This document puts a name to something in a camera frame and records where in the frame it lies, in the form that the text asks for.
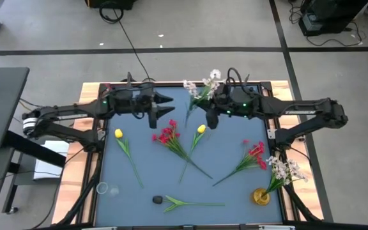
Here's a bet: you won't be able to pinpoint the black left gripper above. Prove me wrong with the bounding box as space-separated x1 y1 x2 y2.
123 85 176 119

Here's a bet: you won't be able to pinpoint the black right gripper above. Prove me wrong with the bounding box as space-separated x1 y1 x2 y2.
204 83 236 112

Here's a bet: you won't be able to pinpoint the white artificial flower bunch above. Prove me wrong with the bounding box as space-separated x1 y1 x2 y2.
182 68 224 128
263 155 309 196

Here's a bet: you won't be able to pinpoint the yellow artificial tulip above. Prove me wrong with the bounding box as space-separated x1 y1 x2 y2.
114 128 145 190
178 124 207 185

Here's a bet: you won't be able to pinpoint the red artificial flower bunch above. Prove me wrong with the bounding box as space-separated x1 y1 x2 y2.
151 119 213 180
212 139 268 187

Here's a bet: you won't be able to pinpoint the black artificial tulip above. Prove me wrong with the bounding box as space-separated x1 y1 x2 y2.
151 195 226 214

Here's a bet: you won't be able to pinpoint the clear glass vase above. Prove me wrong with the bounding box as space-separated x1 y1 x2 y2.
95 181 120 197

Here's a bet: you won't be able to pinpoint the yellow glass vase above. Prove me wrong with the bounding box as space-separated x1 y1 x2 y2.
251 187 272 206

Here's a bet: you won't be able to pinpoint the black floor equipment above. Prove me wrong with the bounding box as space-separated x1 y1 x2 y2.
84 0 139 10

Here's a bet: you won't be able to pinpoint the white box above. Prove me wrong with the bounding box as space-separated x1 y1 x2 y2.
33 139 70 181

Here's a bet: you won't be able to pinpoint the large black equipment case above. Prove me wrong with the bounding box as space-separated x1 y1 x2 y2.
298 0 368 37

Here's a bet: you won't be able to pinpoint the black desk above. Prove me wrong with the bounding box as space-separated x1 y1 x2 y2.
0 66 67 169

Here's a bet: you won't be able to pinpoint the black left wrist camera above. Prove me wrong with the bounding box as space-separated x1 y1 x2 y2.
148 102 159 130

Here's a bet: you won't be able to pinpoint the black metal table frame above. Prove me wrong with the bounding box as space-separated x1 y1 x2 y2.
54 80 324 230

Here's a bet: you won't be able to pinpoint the black floor cable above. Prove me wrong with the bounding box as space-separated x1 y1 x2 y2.
98 1 155 82

